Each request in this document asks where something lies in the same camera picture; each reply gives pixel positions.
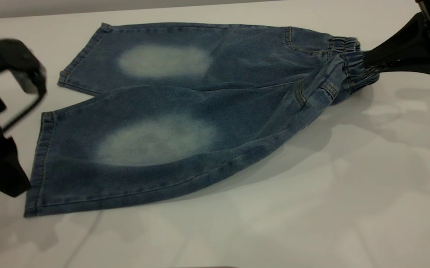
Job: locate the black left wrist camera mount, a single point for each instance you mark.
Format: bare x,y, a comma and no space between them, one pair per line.
21,63

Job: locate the blue denim pants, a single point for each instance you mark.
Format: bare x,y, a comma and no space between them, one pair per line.
200,104

